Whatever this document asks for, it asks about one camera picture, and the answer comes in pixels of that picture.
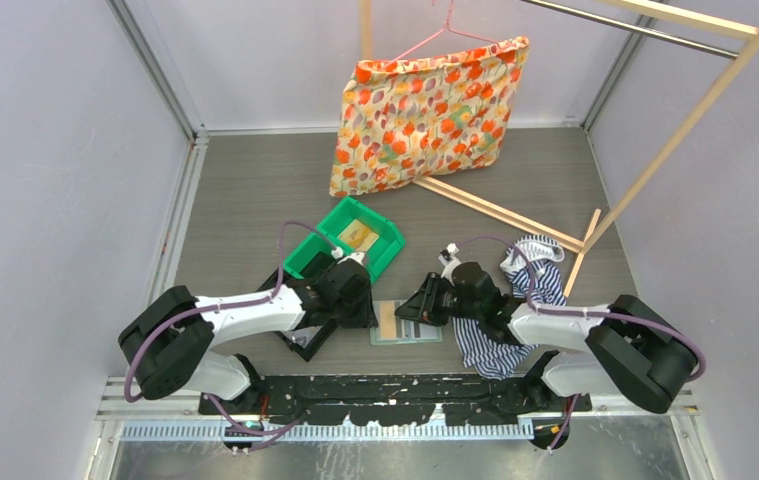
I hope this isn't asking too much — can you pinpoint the green card holder wallet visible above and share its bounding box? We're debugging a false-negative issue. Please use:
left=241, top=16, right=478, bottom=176
left=370, top=300, right=443, bottom=346

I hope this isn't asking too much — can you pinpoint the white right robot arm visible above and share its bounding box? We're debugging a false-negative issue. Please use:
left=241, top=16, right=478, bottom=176
left=395, top=262, right=705, bottom=414

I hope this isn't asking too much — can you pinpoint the pink wire hanger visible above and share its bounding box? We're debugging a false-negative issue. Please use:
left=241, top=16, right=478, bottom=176
left=392, top=0, right=497, bottom=61

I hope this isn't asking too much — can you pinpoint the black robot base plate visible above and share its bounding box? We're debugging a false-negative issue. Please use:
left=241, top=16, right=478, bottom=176
left=222, top=374, right=568, bottom=427

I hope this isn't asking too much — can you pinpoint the wooden clothes rack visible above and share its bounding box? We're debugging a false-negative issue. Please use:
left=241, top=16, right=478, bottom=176
left=360, top=0, right=759, bottom=287

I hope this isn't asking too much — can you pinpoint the aluminium frame rail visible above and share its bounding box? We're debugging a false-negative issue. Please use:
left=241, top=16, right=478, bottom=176
left=107, top=0, right=210, bottom=300

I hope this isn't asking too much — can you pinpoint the gold card in bin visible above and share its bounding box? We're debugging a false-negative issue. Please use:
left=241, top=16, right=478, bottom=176
left=338, top=219, right=380, bottom=252

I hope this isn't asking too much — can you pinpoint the blue white striped cloth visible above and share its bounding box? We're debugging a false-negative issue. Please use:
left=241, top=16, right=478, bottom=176
left=452, top=234, right=567, bottom=380

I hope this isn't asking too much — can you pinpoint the floral orange pillowcase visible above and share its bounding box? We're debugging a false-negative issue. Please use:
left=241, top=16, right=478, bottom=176
left=329, top=36, right=529, bottom=197

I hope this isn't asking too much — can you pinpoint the metal rack rod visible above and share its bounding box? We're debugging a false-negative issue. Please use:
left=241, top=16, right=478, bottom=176
left=521, top=0, right=739, bottom=60

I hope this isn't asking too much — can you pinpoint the green plastic bin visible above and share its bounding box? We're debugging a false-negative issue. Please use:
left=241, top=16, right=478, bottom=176
left=284, top=197, right=406, bottom=282

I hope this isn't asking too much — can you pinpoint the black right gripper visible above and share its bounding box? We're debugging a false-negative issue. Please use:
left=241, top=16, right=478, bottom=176
left=395, top=272, right=483, bottom=327

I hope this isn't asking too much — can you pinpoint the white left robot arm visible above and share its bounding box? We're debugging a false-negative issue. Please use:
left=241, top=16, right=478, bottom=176
left=118, top=252, right=371, bottom=414

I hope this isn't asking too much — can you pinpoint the black plastic tray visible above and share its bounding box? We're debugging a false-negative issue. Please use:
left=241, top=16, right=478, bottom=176
left=272, top=273, right=339, bottom=362

